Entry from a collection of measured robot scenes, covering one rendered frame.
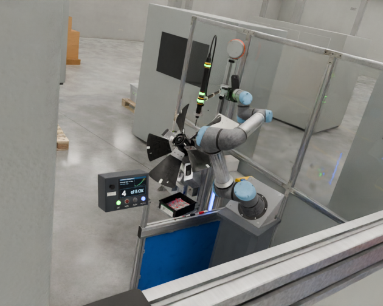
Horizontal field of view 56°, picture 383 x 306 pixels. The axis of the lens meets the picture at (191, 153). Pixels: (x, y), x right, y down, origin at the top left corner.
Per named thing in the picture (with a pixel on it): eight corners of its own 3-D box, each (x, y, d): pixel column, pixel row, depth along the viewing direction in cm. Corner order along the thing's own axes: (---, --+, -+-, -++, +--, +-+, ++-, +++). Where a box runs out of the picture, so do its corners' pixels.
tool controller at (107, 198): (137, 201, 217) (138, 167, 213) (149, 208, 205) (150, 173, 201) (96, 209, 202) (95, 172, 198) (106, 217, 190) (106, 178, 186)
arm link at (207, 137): (234, 205, 219) (216, 138, 184) (213, 199, 227) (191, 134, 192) (242, 190, 226) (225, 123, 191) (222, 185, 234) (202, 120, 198)
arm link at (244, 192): (254, 209, 215) (249, 199, 204) (234, 204, 222) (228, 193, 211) (261, 192, 219) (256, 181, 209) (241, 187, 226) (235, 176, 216)
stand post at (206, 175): (188, 251, 345) (213, 140, 302) (193, 256, 339) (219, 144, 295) (183, 252, 343) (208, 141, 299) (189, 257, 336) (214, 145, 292)
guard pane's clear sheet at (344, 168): (178, 113, 406) (195, 20, 368) (391, 249, 224) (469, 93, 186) (177, 113, 405) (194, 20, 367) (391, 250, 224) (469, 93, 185)
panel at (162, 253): (220, 279, 300) (239, 212, 274) (222, 280, 299) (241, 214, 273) (131, 312, 252) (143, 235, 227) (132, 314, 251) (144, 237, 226)
